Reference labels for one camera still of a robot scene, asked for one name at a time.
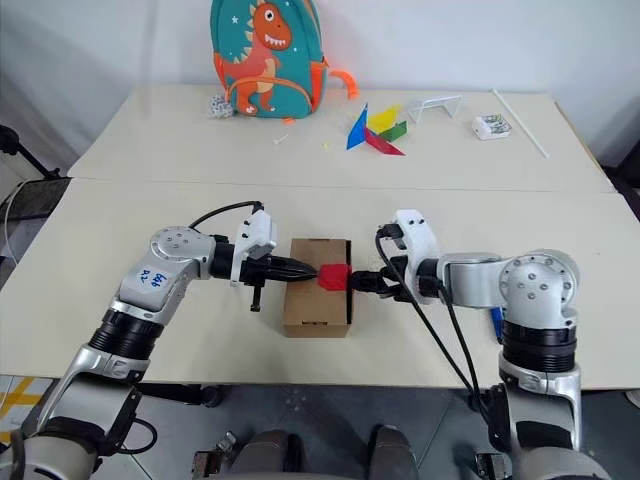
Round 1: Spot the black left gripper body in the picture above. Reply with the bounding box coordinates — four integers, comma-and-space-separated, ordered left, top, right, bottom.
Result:
238, 254, 274, 313

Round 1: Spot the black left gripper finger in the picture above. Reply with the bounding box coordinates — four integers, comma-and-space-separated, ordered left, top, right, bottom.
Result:
269, 255, 320, 276
269, 272, 320, 285

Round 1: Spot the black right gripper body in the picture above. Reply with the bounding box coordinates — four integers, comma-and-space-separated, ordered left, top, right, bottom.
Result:
382, 254, 419, 304

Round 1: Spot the brown cardboard box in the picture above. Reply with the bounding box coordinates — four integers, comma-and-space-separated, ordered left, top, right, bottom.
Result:
282, 237, 355, 339

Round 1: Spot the red cube block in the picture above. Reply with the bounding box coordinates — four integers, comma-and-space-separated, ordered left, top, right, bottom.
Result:
315, 262, 350, 293

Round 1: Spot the small white packet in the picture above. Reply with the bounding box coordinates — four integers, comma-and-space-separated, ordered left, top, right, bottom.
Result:
472, 113, 513, 141

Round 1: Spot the white label with blue writing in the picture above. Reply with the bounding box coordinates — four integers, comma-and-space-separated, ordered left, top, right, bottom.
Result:
124, 263, 175, 300

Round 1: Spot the red plastic tile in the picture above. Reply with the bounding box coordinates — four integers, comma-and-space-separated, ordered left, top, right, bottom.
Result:
363, 127, 407, 157

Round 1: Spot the black table leg with caster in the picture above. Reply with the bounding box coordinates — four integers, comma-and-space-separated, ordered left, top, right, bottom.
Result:
134, 382, 224, 409

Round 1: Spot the blue plastic triangle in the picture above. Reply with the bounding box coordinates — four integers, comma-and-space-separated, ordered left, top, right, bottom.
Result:
345, 102, 370, 151

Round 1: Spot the green plastic tile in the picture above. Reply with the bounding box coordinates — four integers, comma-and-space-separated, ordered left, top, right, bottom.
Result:
378, 119, 410, 142

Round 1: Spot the yellow plastic tile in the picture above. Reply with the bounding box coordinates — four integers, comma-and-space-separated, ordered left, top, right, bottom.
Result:
368, 103, 403, 130

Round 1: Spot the dark rounded shape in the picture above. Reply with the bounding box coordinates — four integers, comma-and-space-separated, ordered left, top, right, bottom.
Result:
367, 424, 419, 480

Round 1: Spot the white dotted ball cluster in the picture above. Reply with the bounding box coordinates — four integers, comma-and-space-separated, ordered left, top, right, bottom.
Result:
207, 93, 234, 120

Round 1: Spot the long white stick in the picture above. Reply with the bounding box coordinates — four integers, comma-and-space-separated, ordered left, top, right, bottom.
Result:
490, 87, 550, 160

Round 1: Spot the teal dinosaur backpack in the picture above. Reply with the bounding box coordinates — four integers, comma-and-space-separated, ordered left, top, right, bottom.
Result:
209, 0, 360, 125

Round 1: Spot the black flat base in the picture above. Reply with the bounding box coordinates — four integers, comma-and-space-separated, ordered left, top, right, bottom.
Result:
4, 177, 71, 221

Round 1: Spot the black chair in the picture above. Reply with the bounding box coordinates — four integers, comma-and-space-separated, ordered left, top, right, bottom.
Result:
602, 149, 640, 221

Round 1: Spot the black tripod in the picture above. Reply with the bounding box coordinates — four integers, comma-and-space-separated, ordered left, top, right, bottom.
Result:
0, 124, 61, 180

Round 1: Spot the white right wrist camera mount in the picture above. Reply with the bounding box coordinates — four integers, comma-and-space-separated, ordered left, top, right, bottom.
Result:
391, 208, 442, 307

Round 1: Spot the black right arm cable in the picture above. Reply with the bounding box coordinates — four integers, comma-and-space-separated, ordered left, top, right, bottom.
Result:
429, 279, 506, 451
374, 223, 484, 406

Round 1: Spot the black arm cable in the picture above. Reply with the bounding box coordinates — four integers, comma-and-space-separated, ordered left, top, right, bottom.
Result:
374, 223, 484, 406
429, 279, 506, 451
189, 200, 265, 232

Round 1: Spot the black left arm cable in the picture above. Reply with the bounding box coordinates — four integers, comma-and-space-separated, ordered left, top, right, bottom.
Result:
189, 200, 265, 232

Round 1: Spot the white wire frame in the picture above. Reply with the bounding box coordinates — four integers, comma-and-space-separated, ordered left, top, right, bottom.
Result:
404, 95, 463, 123

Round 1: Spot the thin black cable loop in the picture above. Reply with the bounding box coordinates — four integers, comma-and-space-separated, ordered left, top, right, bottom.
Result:
107, 418, 159, 456

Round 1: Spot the metal bracket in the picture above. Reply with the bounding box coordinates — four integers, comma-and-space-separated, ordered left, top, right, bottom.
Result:
473, 452, 507, 480
192, 432, 237, 480

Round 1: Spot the thin white cable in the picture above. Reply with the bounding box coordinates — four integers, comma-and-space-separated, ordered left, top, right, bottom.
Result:
2, 182, 24, 261

